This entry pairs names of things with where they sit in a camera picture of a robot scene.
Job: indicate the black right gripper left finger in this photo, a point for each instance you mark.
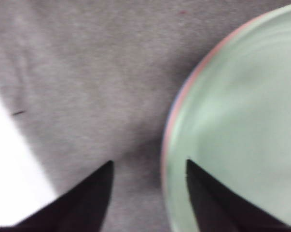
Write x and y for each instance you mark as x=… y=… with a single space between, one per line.
x=82 y=207

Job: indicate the pale green plate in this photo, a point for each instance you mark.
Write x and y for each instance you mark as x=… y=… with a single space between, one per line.
x=244 y=108

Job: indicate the pink plate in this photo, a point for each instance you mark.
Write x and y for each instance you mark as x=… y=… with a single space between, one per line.
x=167 y=135

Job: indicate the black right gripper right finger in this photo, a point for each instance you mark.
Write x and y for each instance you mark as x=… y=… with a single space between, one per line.
x=220 y=207

